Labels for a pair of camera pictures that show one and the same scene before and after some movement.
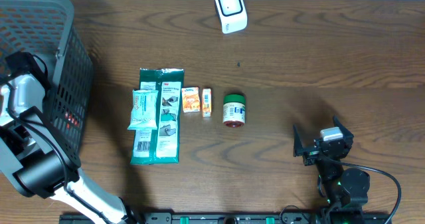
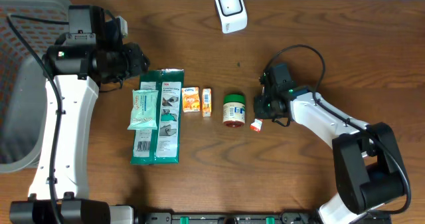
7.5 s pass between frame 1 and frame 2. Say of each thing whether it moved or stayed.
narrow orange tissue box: stayed
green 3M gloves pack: stayed
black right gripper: moved
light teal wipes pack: stayed
